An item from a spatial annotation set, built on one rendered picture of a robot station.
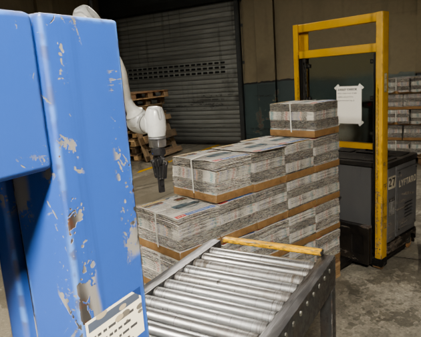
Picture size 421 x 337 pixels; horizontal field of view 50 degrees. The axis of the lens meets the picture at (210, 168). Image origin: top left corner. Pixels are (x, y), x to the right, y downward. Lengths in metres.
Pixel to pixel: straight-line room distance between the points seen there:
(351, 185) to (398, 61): 5.37
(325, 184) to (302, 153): 0.36
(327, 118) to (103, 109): 2.84
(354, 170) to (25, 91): 3.48
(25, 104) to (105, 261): 0.13
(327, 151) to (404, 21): 5.97
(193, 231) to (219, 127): 7.84
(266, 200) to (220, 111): 7.42
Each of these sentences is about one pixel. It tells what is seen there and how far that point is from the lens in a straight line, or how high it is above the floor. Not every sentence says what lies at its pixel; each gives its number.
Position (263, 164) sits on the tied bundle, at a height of 0.98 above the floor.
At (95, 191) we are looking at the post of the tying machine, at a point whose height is 1.43.
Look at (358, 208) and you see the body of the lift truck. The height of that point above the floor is 0.41.
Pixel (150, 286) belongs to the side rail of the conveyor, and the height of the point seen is 0.80.
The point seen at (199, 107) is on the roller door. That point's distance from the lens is 10.30.
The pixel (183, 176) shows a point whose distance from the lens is 2.60.
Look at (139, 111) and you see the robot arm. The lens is 2.40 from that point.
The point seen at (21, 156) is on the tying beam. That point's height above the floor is 1.46.
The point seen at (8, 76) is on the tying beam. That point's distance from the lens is 0.29.
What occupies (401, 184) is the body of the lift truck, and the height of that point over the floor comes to 0.58.
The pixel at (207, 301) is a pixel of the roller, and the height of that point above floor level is 0.80.
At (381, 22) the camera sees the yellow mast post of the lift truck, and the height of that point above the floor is 1.78.
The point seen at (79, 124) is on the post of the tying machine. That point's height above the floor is 1.48.
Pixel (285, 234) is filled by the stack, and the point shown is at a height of 0.51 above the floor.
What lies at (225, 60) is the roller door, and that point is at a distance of 9.90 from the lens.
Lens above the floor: 1.50
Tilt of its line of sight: 11 degrees down
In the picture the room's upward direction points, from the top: 4 degrees counter-clockwise
